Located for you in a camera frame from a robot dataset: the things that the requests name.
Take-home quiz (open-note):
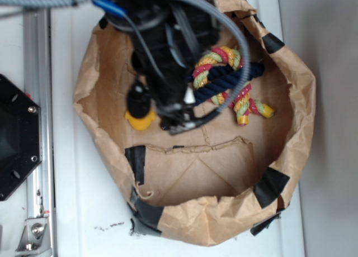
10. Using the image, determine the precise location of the yellow rubber duck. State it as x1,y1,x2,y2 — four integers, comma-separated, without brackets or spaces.
125,110,156,131

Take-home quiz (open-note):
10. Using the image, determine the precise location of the aluminium rail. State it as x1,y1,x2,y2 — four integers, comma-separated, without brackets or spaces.
21,10,57,256

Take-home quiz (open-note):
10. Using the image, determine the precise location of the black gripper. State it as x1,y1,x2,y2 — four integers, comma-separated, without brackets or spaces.
126,22,201,135

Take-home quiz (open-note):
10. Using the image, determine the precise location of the brown paper bag container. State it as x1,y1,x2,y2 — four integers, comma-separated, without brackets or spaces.
74,0,316,246

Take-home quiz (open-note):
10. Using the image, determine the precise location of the metal corner bracket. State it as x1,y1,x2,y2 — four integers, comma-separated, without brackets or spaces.
15,217,51,256

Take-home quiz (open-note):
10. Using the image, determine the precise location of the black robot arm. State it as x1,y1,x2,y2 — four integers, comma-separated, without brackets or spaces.
105,0,220,134

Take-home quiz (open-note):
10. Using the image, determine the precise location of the multicolour knotted rope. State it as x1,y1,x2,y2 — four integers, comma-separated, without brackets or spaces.
192,46,275,127

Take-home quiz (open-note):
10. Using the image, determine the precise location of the grey braided cable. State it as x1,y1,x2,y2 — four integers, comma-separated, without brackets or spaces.
0,0,251,129

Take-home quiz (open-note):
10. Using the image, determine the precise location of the navy blue rope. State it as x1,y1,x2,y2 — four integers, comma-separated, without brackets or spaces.
161,61,266,131

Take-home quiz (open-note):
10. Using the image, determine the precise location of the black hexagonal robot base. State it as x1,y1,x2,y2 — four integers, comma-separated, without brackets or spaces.
1,75,41,201

